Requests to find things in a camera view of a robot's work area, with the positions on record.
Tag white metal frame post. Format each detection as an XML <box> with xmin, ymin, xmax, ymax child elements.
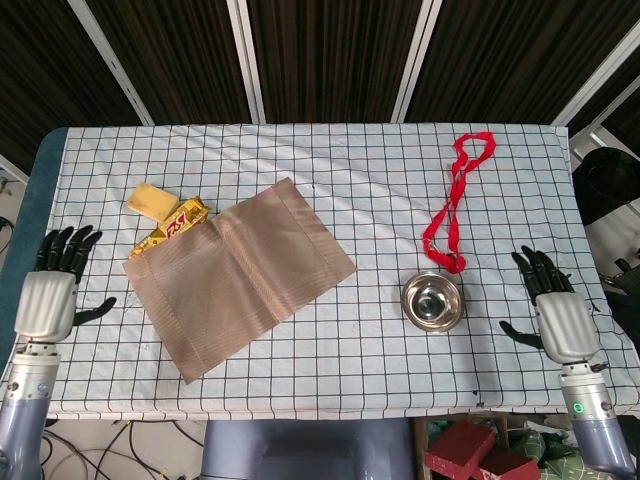
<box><xmin>392</xmin><ymin>0</ymin><xmax>444</xmax><ymax>123</ymax></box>
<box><xmin>67</xmin><ymin>0</ymin><xmax>154</xmax><ymax>126</ymax></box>
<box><xmin>225</xmin><ymin>0</ymin><xmax>266</xmax><ymax>124</ymax></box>
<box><xmin>552</xmin><ymin>34</ymin><xmax>640</xmax><ymax>129</ymax></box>

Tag yellow sponge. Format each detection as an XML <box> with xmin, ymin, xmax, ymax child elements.
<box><xmin>126</xmin><ymin>182</ymin><xmax>180</xmax><ymax>224</ymax></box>

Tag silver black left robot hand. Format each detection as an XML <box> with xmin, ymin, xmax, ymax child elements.
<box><xmin>13</xmin><ymin>224</ymin><xmax>118</xmax><ymax>344</ymax></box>

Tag red ribbon lanyard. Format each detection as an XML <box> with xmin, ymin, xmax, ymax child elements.
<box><xmin>422</xmin><ymin>131</ymin><xmax>499</xmax><ymax>275</ymax></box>

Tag white black-checked tablecloth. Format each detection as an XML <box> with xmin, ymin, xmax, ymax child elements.
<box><xmin>27</xmin><ymin>123</ymin><xmax>640</xmax><ymax>420</ymax></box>

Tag black bag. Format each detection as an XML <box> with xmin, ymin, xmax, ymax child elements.
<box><xmin>572</xmin><ymin>147</ymin><xmax>640</xmax><ymax>226</ymax></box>

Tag green patterned cloth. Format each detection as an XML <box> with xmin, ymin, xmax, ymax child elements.
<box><xmin>519</xmin><ymin>424</ymin><xmax>586</xmax><ymax>480</ymax></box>

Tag red box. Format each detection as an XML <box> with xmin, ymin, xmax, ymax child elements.
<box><xmin>425</xmin><ymin>420</ymin><xmax>541</xmax><ymax>480</ymax></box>

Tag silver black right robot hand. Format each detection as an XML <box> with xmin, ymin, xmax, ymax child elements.
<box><xmin>498</xmin><ymin>244</ymin><xmax>601</xmax><ymax>364</ymax></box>

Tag brown woven placemat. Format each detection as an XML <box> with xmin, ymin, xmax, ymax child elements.
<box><xmin>122</xmin><ymin>176</ymin><xmax>358</xmax><ymax>385</ymax></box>

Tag grey-blue robot torso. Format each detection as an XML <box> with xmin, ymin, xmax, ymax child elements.
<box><xmin>200</xmin><ymin>418</ymin><xmax>416</xmax><ymax>480</ymax></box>

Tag metal bowl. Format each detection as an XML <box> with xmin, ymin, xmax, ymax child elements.
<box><xmin>400</xmin><ymin>271</ymin><xmax>466</xmax><ymax>335</ymax></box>

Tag gold biscuit packet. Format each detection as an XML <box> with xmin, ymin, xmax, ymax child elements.
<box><xmin>127</xmin><ymin>197</ymin><xmax>210</xmax><ymax>261</ymax></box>

